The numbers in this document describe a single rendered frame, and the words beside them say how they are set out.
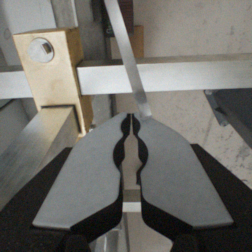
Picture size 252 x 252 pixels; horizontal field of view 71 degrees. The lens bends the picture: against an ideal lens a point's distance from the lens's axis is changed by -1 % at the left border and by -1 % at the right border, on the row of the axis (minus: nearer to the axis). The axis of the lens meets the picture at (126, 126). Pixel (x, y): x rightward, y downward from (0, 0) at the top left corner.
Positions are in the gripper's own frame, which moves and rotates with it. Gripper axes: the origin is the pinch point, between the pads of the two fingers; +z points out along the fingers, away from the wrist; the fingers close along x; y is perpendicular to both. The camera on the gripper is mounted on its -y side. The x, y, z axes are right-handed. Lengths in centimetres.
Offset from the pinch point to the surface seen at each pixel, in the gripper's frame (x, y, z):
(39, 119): -8.9, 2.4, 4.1
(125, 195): -2.0, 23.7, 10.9
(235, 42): 54, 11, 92
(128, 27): -0.2, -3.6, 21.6
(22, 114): -28.0, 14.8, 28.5
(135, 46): 2, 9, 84
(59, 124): -6.6, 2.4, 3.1
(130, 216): -7, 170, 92
